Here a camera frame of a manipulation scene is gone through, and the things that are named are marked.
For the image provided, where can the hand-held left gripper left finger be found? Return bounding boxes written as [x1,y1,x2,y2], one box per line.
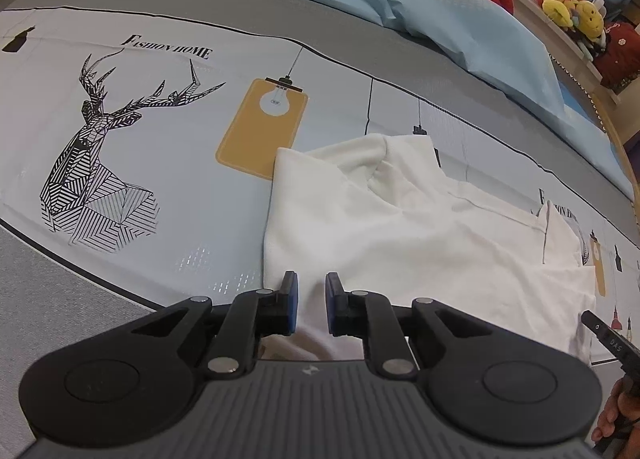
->
[132,270,300,379]

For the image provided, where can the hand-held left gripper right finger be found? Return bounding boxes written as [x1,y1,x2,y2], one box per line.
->
[325,271,496,381]

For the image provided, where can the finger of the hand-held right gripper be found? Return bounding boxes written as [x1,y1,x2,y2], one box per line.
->
[581,310,615,341]

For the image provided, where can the white t-shirt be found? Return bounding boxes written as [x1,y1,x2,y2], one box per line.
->
[260,134,598,370]

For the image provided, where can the person's right hand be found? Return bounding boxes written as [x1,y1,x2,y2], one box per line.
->
[591,381,640,445]

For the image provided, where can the grey printed bed sheet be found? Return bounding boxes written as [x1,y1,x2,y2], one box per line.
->
[0,0,640,370]

